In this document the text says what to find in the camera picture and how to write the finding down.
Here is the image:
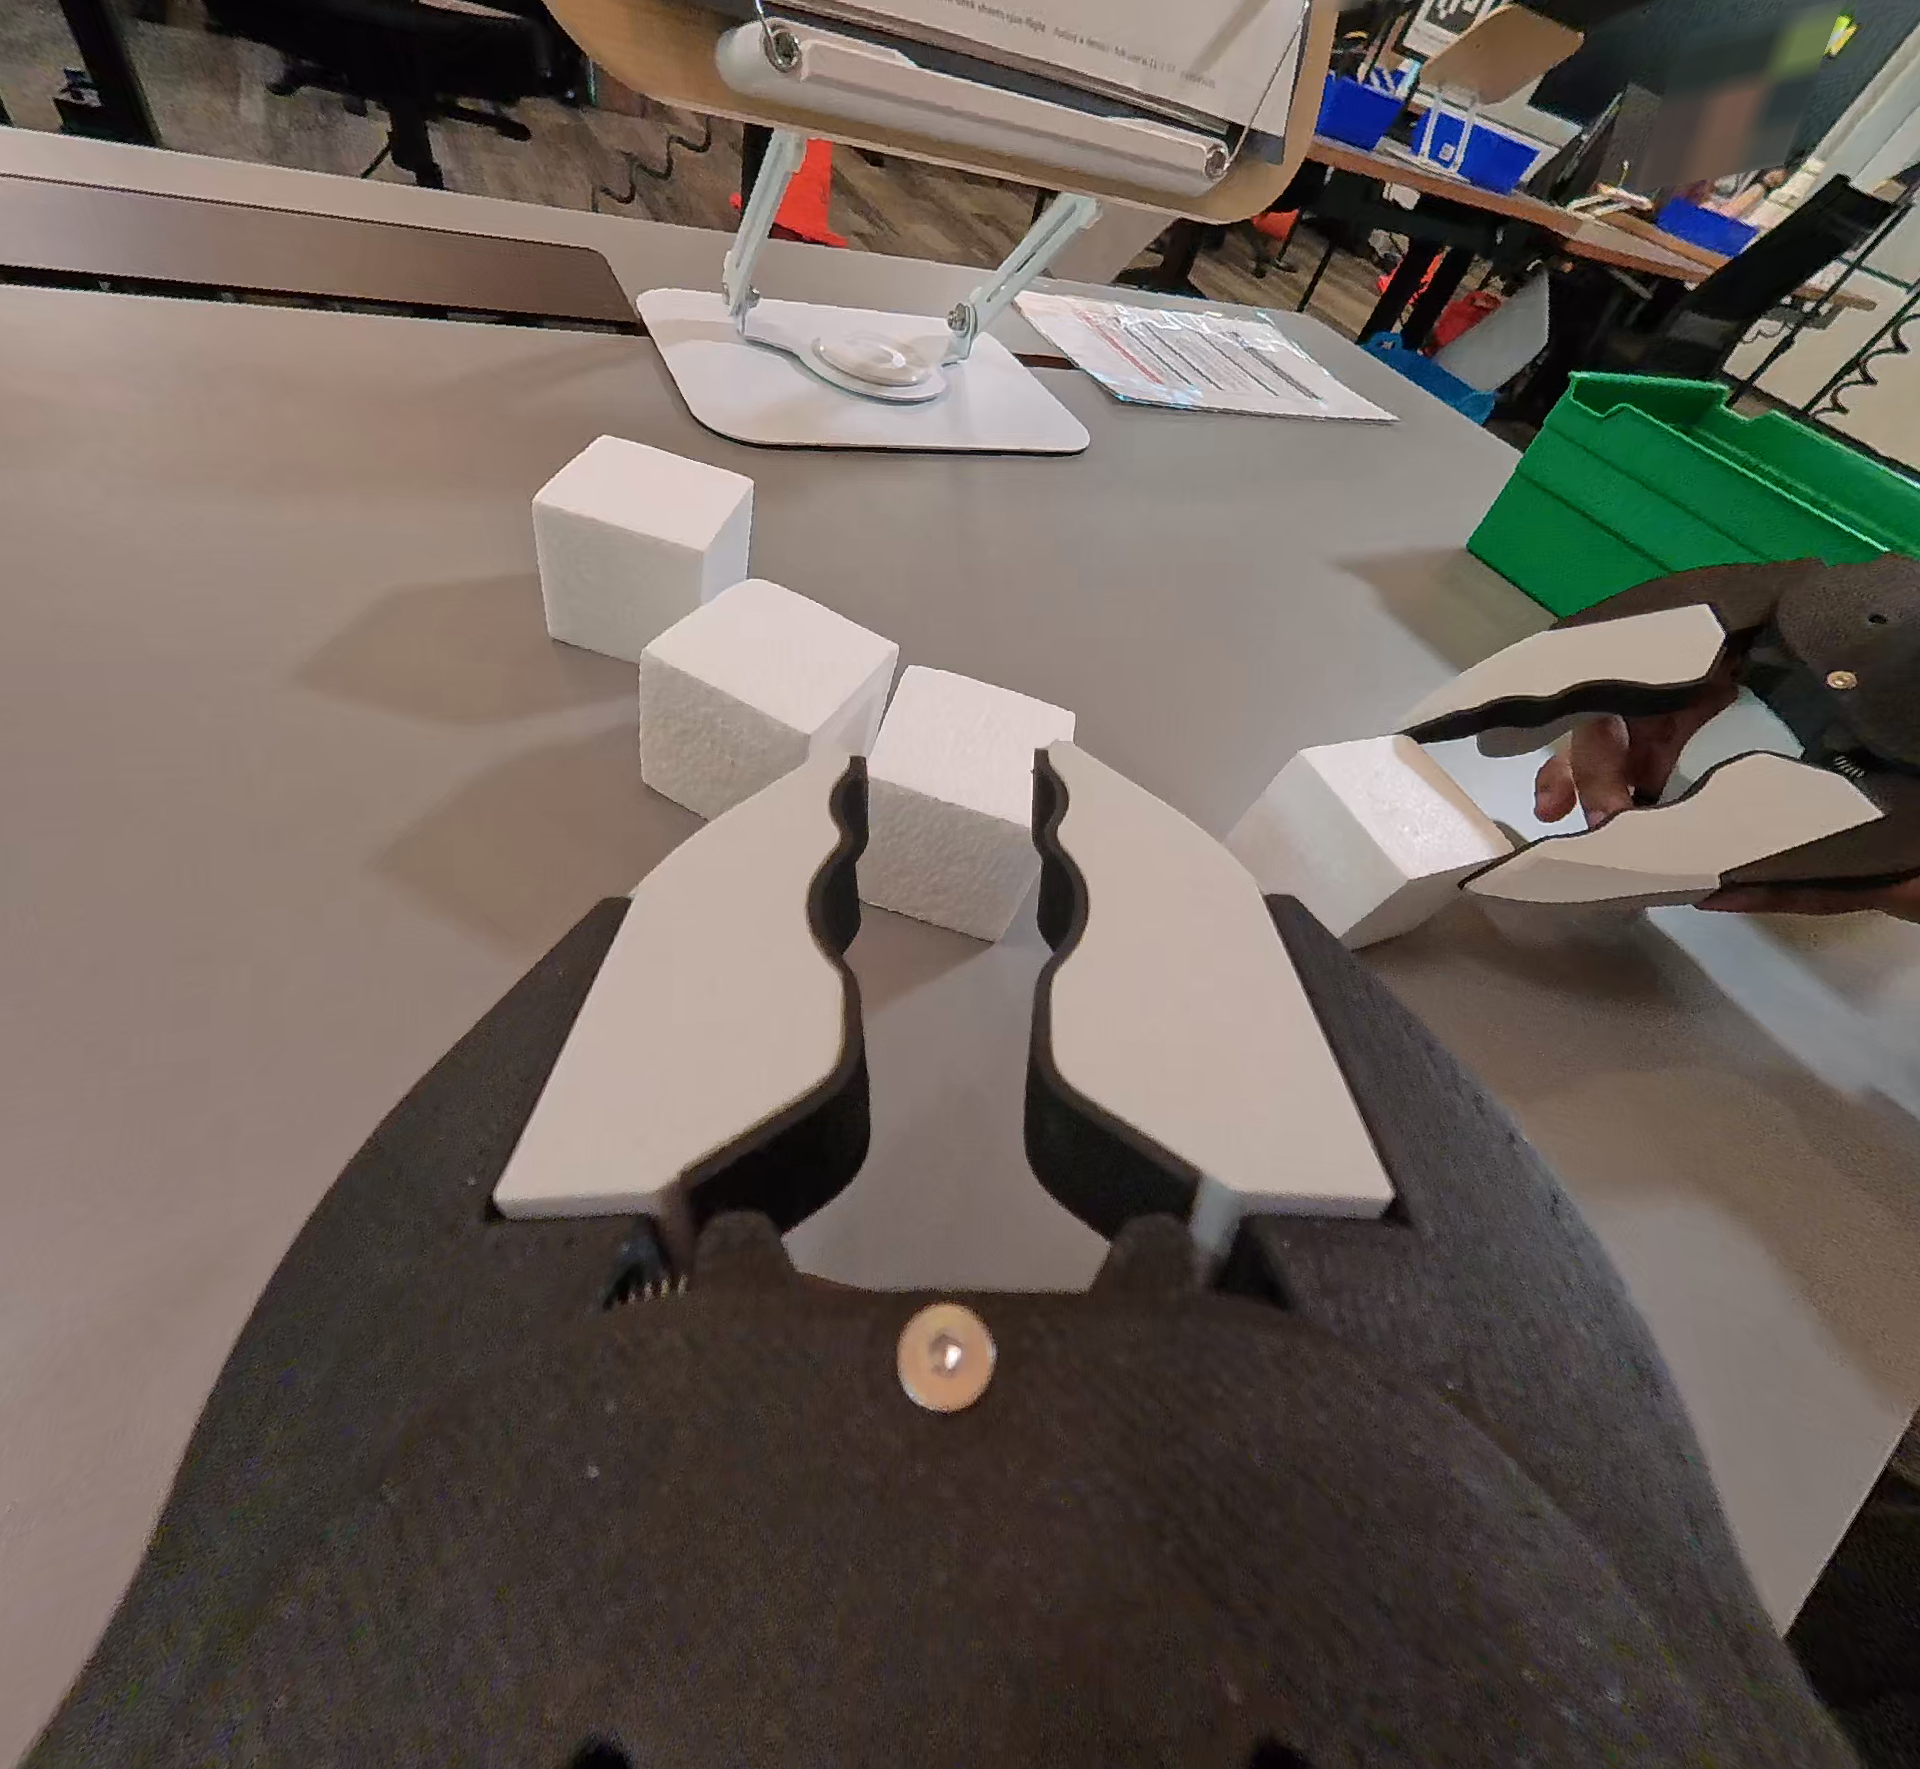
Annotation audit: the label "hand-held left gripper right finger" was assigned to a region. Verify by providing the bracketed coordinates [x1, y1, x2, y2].
[1024, 740, 1399, 1274]

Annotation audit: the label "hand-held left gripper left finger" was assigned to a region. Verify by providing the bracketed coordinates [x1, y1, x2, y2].
[491, 753, 874, 1274]

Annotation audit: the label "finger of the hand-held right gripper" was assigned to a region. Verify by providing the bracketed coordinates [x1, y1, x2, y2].
[1402, 602, 1731, 757]
[1461, 753, 1889, 908]

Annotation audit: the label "white foam cube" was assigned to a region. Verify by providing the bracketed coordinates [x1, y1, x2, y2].
[1226, 735, 1517, 949]
[858, 662, 1079, 942]
[531, 435, 755, 665]
[639, 580, 900, 824]

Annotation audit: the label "person's right hand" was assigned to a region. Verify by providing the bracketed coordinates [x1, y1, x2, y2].
[1533, 712, 1694, 829]

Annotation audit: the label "green plastic bin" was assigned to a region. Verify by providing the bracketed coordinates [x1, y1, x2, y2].
[1465, 369, 1920, 620]

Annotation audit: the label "black office chair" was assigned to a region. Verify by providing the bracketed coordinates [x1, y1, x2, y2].
[194, 0, 560, 187]
[1635, 171, 1882, 376]

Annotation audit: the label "wooden table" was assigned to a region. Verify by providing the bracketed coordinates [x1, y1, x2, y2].
[1306, 135, 1877, 316]

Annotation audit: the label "clear plastic packet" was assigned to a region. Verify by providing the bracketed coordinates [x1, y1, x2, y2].
[1015, 287, 1399, 424]

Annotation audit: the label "black panel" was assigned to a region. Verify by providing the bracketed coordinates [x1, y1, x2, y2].
[1530, 0, 1920, 171]

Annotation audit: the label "orange cone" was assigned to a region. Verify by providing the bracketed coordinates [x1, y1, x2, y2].
[757, 137, 851, 247]

